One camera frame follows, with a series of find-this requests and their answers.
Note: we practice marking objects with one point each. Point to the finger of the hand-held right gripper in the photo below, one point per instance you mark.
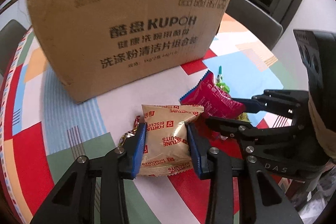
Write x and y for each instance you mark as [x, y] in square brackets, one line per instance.
[248, 106]
[225, 125]

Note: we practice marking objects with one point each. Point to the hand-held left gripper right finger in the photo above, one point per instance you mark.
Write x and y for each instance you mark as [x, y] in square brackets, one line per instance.
[195, 153]

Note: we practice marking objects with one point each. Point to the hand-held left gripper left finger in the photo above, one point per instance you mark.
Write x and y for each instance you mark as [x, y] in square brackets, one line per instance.
[139, 150]

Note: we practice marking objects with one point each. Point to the gold biscuit packet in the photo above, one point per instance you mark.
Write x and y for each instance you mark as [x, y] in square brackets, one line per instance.
[165, 140]

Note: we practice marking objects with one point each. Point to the magenta snack packet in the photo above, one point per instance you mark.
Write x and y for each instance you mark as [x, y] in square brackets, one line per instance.
[210, 98]

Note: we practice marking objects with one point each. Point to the large printed cardboard box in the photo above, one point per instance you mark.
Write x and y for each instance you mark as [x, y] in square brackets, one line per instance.
[118, 29]

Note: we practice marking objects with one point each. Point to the person's right hand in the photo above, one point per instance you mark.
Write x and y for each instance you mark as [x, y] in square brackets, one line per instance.
[326, 121]

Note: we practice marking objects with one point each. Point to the yellow-green wrapped candy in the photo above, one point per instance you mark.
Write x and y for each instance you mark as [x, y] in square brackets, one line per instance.
[242, 117]

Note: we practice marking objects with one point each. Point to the gold and red foil candy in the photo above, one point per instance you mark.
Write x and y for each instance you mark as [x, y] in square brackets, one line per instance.
[128, 132]

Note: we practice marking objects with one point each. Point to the green lollipop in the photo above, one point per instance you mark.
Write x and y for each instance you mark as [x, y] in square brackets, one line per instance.
[221, 86]

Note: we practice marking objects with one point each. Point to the grey dining chair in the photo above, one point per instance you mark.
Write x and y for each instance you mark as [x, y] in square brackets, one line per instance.
[252, 19]
[10, 40]

